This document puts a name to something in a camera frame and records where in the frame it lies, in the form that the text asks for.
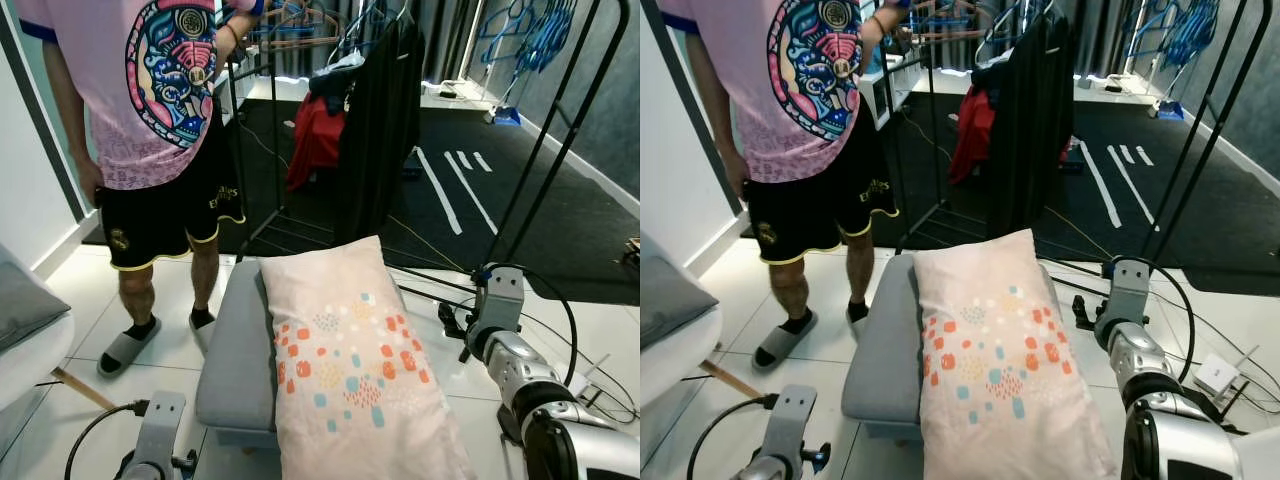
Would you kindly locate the pink pillow with coloured dots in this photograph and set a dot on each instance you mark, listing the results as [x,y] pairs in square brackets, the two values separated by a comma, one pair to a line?
[350,340]
[1000,350]

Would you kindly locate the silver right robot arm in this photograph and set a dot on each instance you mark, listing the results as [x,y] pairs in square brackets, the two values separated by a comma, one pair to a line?
[560,420]
[1170,420]

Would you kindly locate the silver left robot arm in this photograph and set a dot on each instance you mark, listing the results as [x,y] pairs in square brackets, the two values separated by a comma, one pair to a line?
[765,470]
[140,472]

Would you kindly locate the white chair with wooden legs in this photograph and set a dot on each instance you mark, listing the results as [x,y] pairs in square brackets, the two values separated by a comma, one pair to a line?
[680,362]
[30,372]

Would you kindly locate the black carpet with white stripes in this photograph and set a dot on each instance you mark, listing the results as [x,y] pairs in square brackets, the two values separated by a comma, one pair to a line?
[1180,235]
[540,250]

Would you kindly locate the grey upholstered ottoman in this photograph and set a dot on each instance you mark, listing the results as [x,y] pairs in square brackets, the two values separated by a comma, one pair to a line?
[885,350]
[235,360]

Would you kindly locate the white router box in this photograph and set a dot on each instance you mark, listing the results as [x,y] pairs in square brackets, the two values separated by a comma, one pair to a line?
[583,387]
[1216,375]

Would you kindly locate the black hanging garment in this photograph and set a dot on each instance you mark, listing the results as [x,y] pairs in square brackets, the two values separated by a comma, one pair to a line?
[1030,120]
[380,130]

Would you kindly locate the red hanging garment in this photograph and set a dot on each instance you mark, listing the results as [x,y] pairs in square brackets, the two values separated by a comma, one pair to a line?
[972,135]
[315,140]

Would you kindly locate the black metal clothes rack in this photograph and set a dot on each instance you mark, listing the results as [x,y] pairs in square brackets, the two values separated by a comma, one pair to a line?
[545,128]
[1192,130]

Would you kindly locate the grey seat cushion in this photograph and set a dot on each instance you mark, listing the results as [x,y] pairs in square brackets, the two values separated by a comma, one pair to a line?
[25,300]
[675,295]

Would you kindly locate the blue clothes hangers bundle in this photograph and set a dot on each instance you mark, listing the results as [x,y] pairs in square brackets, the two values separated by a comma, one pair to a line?
[1185,30]
[535,35]

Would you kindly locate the person in pink shirt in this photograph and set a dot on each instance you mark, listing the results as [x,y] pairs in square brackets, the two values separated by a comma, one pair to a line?
[800,100]
[120,90]

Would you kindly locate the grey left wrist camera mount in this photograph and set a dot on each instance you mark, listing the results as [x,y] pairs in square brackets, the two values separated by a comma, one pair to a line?
[792,420]
[162,425]

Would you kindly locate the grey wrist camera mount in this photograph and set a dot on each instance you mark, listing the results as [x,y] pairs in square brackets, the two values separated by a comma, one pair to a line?
[162,425]
[792,420]
[1128,295]
[502,300]

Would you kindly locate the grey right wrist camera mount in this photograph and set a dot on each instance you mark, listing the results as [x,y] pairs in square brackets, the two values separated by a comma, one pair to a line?
[502,300]
[1128,295]

